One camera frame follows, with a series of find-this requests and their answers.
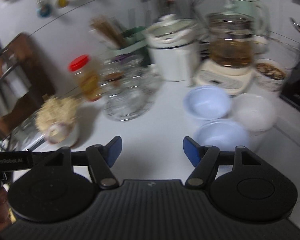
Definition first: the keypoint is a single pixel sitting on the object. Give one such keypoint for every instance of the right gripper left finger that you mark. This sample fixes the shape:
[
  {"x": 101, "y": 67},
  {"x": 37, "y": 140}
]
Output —
[{"x": 101, "y": 159}]

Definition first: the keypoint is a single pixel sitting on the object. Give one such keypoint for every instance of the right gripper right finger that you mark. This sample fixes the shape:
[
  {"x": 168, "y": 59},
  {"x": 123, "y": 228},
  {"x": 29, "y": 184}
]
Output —
[{"x": 204, "y": 159}]

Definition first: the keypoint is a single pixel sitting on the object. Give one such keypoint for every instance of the blue plastic bowl front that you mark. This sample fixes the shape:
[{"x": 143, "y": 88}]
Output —
[{"x": 224, "y": 134}]

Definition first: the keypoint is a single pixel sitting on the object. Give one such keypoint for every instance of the blue plastic bowl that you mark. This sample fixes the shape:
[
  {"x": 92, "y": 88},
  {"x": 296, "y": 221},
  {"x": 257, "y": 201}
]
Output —
[
  {"x": 224, "y": 134},
  {"x": 207, "y": 103}
]

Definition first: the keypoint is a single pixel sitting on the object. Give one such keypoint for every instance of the white bowl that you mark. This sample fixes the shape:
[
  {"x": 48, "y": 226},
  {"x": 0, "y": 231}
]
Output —
[{"x": 255, "y": 113}]

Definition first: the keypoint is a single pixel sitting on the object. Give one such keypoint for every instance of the bowl with mushrooms and onion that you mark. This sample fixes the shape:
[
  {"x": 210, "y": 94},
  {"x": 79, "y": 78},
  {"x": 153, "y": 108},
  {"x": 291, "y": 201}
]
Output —
[{"x": 71, "y": 139}]

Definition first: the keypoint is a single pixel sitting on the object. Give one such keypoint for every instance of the half onion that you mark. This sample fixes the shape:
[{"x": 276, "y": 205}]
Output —
[{"x": 57, "y": 132}]

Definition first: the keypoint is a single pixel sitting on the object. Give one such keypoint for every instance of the enoki mushroom bunch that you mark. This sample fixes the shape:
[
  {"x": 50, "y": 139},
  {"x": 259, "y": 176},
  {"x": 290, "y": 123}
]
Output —
[{"x": 57, "y": 111}]

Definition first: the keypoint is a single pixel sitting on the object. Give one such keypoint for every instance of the red lid jar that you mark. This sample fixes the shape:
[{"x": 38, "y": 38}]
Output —
[{"x": 86, "y": 72}]

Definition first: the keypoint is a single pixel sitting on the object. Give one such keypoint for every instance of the wooden cutting board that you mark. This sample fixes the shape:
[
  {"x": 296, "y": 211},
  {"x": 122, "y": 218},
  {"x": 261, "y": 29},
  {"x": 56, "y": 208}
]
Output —
[{"x": 26, "y": 53}]

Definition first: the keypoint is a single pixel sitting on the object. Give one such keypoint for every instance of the black knife rack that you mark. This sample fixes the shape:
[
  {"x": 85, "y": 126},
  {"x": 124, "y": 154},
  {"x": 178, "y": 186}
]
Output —
[{"x": 15, "y": 91}]

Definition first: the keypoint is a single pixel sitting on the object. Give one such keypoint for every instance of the glass tea kettle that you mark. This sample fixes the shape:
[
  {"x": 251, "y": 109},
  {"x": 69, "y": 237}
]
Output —
[{"x": 231, "y": 56}]

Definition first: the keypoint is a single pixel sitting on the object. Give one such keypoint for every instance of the patterned bowl with grains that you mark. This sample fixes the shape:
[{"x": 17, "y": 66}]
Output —
[{"x": 270, "y": 75}]

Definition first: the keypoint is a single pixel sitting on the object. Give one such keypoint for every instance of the white electric pot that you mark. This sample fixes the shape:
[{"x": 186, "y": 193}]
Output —
[{"x": 173, "y": 47}]

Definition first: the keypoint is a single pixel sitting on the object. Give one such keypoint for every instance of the green chopstick holder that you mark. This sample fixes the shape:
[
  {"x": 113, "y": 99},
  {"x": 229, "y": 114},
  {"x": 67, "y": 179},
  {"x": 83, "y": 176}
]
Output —
[{"x": 137, "y": 45}]

